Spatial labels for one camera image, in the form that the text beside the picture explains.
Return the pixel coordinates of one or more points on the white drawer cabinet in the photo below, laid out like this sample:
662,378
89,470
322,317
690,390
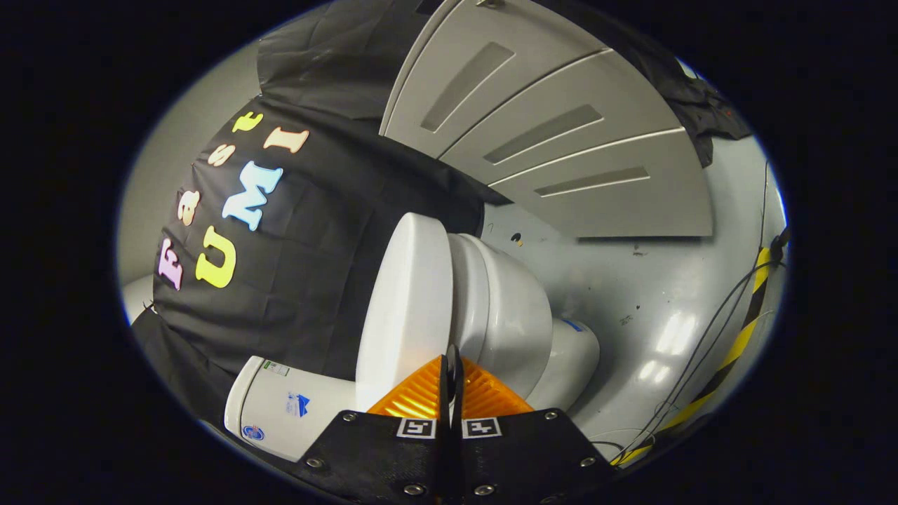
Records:
561,140

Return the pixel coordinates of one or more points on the yellow black striped tape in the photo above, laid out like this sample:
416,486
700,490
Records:
729,358

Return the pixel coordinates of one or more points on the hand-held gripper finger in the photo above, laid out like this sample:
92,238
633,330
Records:
443,449
456,449

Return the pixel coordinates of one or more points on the white ceramic toilet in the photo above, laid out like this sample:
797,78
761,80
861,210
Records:
512,308

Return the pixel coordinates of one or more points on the white toilet lid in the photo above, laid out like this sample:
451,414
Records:
407,301

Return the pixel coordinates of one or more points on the black backdrop cloth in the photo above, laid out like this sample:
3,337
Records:
316,280

